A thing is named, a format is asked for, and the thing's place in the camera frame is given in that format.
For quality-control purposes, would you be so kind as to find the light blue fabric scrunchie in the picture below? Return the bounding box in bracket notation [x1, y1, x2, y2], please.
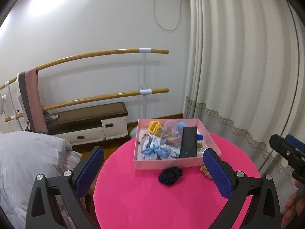
[177, 122, 188, 131]

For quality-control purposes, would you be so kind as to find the white blue printed cloth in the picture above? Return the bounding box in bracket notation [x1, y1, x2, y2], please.
[137, 134, 180, 160]

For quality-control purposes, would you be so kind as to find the upper wooden ballet bar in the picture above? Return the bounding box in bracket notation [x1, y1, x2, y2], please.
[0, 48, 170, 92]

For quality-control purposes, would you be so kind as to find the brown top storage bench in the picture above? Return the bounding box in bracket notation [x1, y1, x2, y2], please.
[47, 102, 128, 146]

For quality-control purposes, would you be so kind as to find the white barre stand left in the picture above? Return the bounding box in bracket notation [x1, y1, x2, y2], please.
[5, 81, 23, 131]

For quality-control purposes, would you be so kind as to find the royal blue knitted item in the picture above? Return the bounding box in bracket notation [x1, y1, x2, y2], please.
[197, 134, 204, 141]

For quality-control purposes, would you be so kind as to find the person's right hand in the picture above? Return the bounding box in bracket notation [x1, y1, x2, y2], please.
[281, 180, 304, 228]

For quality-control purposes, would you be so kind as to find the clear pouch with hair ties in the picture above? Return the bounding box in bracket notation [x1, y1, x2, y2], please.
[197, 140, 207, 157]

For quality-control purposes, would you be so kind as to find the dark navy crochet scrunchie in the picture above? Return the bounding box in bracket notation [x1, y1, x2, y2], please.
[158, 166, 183, 186]

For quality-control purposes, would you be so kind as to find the pink grey hanging towel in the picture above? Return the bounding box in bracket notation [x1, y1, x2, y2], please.
[17, 68, 48, 134]

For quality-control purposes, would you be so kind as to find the pastel organza scrunchie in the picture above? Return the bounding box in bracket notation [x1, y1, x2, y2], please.
[158, 120, 182, 147]

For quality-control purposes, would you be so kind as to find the lower wooden ballet bar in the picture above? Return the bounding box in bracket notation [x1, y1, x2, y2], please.
[4, 88, 170, 123]

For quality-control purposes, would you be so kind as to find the pink cardboard box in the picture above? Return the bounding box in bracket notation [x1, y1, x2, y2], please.
[133, 118, 222, 170]

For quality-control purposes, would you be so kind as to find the grey duvet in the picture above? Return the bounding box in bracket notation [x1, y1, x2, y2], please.
[1, 131, 82, 228]

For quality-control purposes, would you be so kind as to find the white barre stand right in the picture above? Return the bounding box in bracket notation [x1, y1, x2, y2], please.
[139, 48, 152, 118]

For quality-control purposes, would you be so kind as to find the cream curtain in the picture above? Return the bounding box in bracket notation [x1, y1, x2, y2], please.
[184, 0, 303, 185]

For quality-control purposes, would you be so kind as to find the wooden ballet bar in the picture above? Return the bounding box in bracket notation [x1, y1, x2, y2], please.
[0, 48, 170, 92]
[4, 88, 170, 123]

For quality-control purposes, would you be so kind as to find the white wall cable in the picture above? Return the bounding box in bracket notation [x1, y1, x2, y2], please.
[151, 0, 183, 32]

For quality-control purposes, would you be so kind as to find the yellow crochet fish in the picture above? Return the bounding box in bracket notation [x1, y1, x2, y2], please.
[148, 120, 162, 135]

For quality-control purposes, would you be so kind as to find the pink round table cover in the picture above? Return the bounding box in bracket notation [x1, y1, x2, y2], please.
[92, 133, 262, 229]

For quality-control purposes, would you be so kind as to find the white barre stand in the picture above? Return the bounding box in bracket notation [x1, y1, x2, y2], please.
[5, 81, 23, 131]
[139, 48, 152, 118]

